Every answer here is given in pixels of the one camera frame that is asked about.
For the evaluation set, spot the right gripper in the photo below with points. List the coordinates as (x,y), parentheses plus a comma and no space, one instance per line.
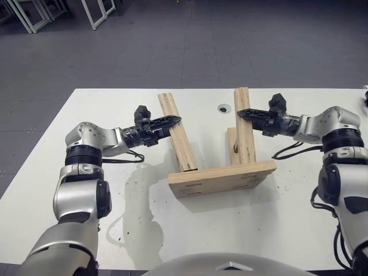
(280,125)

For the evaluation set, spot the wooden leg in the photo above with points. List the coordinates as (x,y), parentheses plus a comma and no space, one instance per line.
(245,143)
(181,146)

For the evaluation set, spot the white metal table frame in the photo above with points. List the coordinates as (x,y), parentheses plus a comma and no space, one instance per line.
(99,14)
(37,17)

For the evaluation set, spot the wooden seat board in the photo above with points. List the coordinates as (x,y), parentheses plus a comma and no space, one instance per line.
(218,179)

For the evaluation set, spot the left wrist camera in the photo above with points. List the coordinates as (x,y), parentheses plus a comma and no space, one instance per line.
(142,113)

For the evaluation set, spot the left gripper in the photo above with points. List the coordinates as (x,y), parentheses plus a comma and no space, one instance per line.
(141,135)

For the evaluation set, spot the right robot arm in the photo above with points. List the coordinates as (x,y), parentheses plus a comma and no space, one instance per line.
(345,178)

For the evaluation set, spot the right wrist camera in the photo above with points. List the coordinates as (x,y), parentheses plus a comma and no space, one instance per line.
(278,102)

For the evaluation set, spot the robot body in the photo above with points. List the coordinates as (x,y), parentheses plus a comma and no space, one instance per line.
(230,264)

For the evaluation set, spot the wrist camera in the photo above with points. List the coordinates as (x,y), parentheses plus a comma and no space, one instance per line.
(278,102)
(142,113)

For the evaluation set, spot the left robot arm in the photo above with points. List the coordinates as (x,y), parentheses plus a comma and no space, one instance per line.
(77,195)

